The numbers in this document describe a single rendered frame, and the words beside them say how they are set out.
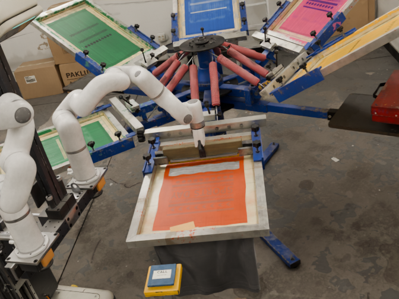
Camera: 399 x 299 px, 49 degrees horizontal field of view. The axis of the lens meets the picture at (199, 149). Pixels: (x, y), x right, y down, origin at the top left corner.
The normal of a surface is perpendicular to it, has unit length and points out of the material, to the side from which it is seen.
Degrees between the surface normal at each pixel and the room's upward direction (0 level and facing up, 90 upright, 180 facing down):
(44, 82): 91
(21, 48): 90
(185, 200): 0
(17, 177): 85
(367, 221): 0
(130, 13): 90
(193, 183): 0
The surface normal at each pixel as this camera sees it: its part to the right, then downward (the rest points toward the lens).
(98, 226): -0.17, -0.84
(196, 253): -0.03, 0.57
